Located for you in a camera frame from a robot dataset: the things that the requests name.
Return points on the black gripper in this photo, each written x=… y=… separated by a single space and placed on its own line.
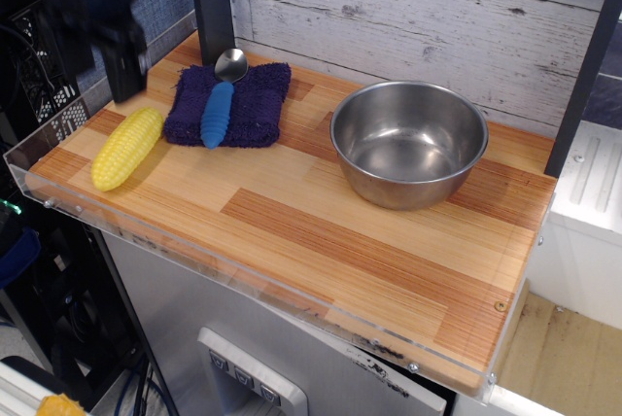
x=109 y=25

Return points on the yellow plastic corn cob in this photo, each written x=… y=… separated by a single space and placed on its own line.
x=126 y=148

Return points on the blue handled metal spoon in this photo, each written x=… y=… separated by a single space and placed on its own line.
x=231 y=67

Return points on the purple towel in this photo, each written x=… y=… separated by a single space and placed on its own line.
x=255 y=109

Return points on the clear acrylic table guard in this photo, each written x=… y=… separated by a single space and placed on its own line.
x=429 y=292

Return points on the stainless steel bowl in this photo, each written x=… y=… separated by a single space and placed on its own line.
x=406 y=145

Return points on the stainless steel cabinet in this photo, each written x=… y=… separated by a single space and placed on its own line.
x=172 y=304

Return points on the yellow object bottom left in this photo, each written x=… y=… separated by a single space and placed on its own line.
x=59 y=405

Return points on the white plastic unit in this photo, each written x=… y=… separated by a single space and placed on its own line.
x=576 y=261

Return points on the dark grey vertical post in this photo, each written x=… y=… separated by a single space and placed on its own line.
x=215 y=28

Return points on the dark right vertical post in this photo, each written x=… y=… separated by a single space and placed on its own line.
x=586 y=78

